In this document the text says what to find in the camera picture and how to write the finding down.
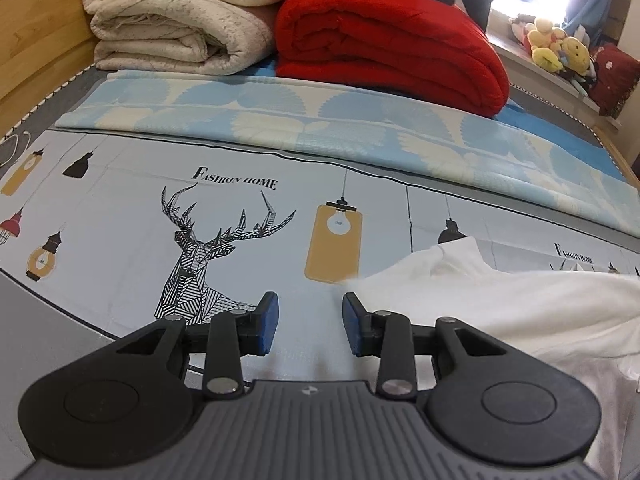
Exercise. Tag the yellow round plush toy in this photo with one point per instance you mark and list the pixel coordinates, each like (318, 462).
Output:
(575, 55)

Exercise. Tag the cream folded blanket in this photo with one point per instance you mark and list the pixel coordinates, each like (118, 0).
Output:
(175, 25)

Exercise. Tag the wooden bed side rail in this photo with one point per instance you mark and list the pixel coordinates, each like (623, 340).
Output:
(625, 160)

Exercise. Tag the grey bed sheet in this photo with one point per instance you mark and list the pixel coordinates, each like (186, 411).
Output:
(40, 360)

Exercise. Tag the light blue patterned mat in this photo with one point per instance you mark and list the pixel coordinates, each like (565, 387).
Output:
(350, 125)

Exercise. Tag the dark red cushion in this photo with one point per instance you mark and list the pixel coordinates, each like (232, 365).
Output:
(612, 75)

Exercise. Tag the wooden headboard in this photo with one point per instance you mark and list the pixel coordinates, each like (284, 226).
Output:
(40, 35)

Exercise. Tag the white t-shirt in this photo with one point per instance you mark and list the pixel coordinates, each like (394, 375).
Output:
(525, 320)

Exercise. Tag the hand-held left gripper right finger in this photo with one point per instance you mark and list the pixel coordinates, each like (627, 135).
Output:
(352, 325)

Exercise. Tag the red folded blanket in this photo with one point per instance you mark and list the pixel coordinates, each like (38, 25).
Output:
(390, 50)

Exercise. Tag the printed deer and lamp sheet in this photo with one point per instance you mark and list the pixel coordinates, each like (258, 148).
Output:
(125, 220)

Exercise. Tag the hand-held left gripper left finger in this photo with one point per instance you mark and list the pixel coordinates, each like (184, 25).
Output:
(267, 322)

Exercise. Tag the yellow plush toys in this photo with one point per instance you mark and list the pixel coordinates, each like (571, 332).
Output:
(510, 55)

